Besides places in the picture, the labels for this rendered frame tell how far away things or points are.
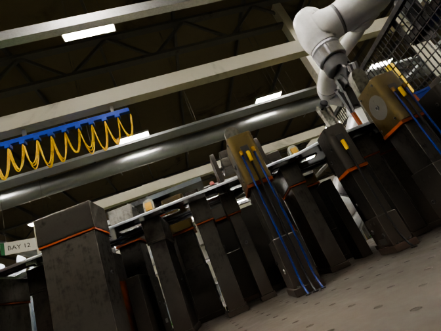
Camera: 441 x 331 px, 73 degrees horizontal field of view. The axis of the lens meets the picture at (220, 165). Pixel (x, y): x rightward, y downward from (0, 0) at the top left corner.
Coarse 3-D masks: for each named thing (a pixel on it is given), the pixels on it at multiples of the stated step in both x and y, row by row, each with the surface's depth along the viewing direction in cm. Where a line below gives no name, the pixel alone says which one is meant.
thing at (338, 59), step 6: (342, 54) 89; (330, 60) 89; (336, 60) 88; (342, 60) 88; (348, 60) 88; (324, 66) 91; (330, 66) 89; (336, 66) 88; (342, 66) 87; (330, 72) 90; (336, 72) 91; (342, 72) 88; (348, 72) 87; (330, 78) 93; (336, 78) 92; (336, 84) 93; (342, 84) 90
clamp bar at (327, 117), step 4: (324, 100) 107; (320, 104) 107; (324, 104) 107; (316, 108) 110; (320, 108) 110; (324, 108) 110; (328, 108) 109; (320, 112) 109; (324, 112) 109; (328, 112) 109; (320, 116) 110; (324, 116) 107; (328, 116) 108; (332, 116) 107; (324, 120) 108; (328, 120) 106; (332, 120) 107; (336, 120) 106; (328, 124) 106; (332, 124) 106
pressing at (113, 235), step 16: (352, 128) 76; (368, 128) 83; (288, 160) 81; (320, 160) 94; (272, 176) 89; (208, 192) 80; (240, 192) 90; (160, 208) 73; (176, 208) 81; (128, 224) 78; (112, 240) 86; (128, 240) 89; (32, 256) 71; (0, 272) 70; (16, 272) 77
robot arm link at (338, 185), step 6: (348, 114) 140; (348, 120) 141; (354, 120) 138; (348, 126) 140; (354, 126) 138; (336, 180) 142; (336, 186) 142; (342, 186) 140; (342, 192) 140; (342, 198) 139; (348, 198) 139; (348, 204) 138; (348, 210) 137; (354, 210) 139; (354, 216) 137; (360, 222) 137; (360, 228) 137
